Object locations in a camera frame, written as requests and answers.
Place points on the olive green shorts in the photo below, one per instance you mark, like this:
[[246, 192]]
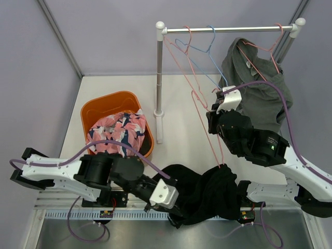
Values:
[[147, 145]]

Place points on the aluminium mounting rail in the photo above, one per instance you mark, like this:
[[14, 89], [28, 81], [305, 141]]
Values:
[[62, 198]]

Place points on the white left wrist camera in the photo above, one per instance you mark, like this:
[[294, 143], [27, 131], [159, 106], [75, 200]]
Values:
[[164, 195]]

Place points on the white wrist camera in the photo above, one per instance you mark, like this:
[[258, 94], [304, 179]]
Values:
[[164, 195], [232, 99]]

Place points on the pink wire hanger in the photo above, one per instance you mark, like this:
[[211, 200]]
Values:
[[185, 52], [219, 156], [267, 50]]

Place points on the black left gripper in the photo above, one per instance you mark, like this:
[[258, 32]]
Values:
[[173, 210]]

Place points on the metal clothes rack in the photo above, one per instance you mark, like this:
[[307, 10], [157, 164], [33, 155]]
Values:
[[162, 30]]

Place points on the white slotted cable duct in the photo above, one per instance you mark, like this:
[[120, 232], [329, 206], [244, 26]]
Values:
[[117, 215]]

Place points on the black shorts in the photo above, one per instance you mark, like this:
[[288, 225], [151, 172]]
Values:
[[201, 197]]

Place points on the pink shark print shorts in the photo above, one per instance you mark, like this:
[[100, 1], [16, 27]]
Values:
[[126, 128]]

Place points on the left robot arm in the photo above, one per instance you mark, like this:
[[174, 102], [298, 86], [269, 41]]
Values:
[[91, 177]]

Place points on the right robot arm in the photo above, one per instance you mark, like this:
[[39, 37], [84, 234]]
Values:
[[307, 187]]

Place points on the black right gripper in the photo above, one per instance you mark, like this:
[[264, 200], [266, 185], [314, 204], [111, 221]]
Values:
[[212, 117]]

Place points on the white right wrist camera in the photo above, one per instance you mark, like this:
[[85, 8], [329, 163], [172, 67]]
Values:
[[232, 99]]

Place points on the orange plastic laundry basket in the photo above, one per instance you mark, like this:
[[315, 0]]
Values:
[[122, 101]]

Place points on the left aluminium frame post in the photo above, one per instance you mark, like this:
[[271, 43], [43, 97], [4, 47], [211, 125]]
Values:
[[59, 36]]

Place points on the right aluminium frame post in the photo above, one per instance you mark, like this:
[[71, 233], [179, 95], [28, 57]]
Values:
[[286, 41]]

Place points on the aluminium frame post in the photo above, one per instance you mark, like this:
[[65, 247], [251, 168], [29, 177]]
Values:
[[286, 41], [59, 36]]

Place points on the grey green shorts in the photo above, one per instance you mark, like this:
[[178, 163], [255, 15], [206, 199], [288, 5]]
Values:
[[260, 101]]

